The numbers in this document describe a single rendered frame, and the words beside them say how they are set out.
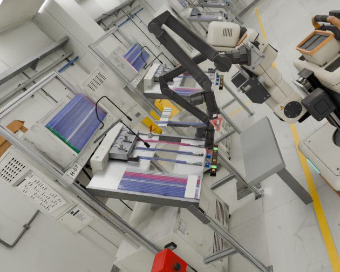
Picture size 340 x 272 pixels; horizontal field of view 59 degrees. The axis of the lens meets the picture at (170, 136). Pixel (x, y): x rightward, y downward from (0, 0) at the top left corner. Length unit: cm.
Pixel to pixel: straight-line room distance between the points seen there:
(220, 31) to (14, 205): 264
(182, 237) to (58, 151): 99
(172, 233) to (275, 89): 111
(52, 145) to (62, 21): 359
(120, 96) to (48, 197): 146
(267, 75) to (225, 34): 34
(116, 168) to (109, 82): 131
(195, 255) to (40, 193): 111
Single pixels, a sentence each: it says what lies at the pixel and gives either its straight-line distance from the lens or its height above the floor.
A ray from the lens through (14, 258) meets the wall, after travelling 331.
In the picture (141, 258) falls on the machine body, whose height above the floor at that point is 54.
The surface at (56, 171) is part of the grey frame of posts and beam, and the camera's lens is 196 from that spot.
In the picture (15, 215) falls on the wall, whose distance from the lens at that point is 345.
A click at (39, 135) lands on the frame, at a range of 204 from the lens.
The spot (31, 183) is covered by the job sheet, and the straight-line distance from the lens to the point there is 218.
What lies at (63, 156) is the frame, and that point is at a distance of 205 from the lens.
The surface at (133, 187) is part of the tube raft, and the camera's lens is 195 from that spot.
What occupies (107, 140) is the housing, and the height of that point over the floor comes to 128.
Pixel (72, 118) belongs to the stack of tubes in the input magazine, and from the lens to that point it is 219.
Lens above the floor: 161
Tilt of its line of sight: 16 degrees down
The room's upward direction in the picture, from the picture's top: 46 degrees counter-clockwise
